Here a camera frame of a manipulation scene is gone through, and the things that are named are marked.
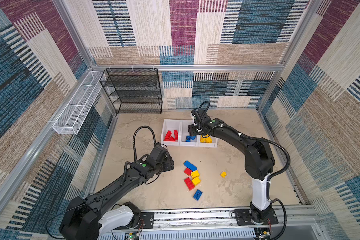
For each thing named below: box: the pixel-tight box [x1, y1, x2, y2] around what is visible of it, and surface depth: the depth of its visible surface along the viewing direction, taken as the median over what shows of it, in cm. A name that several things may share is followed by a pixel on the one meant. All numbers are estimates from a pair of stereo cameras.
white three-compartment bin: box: [161, 119, 218, 148], surface depth 101 cm
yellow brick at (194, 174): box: [190, 170, 200, 179], surface depth 89 cm
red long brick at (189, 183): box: [184, 177, 195, 191], surface depth 85 cm
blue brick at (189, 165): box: [183, 160, 198, 172], surface depth 93 cm
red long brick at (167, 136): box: [163, 130, 172, 142], surface depth 105 cm
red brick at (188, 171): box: [184, 167, 192, 176], surface depth 90 cm
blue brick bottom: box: [193, 189, 203, 201], surface depth 83 cm
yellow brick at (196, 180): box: [191, 176, 201, 186], surface depth 85 cm
